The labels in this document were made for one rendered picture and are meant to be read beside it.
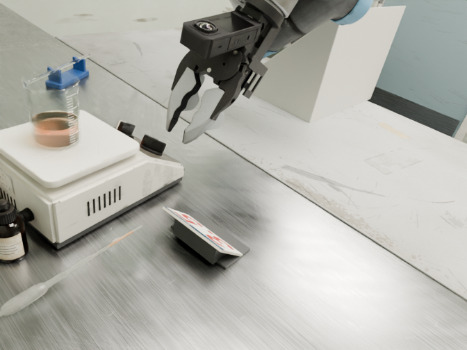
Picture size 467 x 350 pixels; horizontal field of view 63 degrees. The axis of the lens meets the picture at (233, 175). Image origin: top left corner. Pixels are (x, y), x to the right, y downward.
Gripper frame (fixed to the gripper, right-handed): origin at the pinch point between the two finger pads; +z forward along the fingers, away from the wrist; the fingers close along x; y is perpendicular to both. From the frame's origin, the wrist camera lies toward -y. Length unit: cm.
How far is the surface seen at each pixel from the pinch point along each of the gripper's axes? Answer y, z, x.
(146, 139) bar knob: -4.1, 3.0, 0.8
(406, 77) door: 282, -86, 18
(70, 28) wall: 87, 11, 130
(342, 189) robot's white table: 16.1, -4.8, -21.3
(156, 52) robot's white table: 37, -5, 40
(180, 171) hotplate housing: -0.4, 4.5, -4.0
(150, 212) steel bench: -5.3, 9.7, -6.1
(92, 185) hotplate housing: -14.3, 7.6, -3.3
